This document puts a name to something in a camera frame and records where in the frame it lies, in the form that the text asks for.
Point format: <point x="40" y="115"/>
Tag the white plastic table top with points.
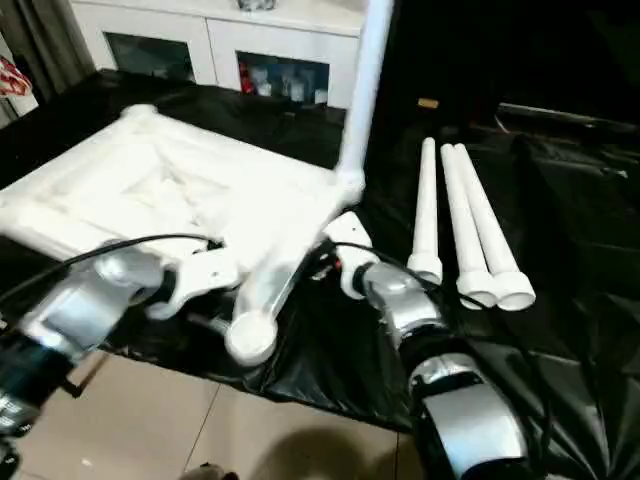
<point x="180" y="190"/>

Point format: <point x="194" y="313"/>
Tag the white plastic table leg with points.
<point x="468" y="240"/>
<point x="362" y="100"/>
<point x="500" y="250"/>
<point x="426" y="220"/>

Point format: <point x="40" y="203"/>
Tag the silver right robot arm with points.
<point x="440" y="380"/>

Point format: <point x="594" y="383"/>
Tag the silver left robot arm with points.
<point x="70" y="320"/>

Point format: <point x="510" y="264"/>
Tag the small tan label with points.
<point x="429" y="102"/>

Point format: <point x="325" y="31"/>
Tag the white cabinet with glass doors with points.
<point x="220" y="35"/>

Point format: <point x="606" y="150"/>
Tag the black plastic mat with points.
<point x="580" y="250"/>

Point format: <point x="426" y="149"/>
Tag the dark object on cabinet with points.
<point x="258" y="4"/>

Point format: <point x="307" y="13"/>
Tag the red clothes hangers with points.
<point x="12" y="75"/>

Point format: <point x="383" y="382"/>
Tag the large black screen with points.
<point x="530" y="50"/>

